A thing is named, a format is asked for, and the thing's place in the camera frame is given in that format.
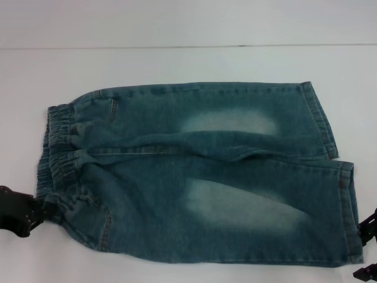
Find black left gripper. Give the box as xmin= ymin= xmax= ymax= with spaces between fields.
xmin=0 ymin=185 xmax=56 ymax=238

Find blue denim shorts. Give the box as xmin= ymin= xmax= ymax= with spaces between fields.
xmin=35 ymin=81 xmax=365 ymax=265

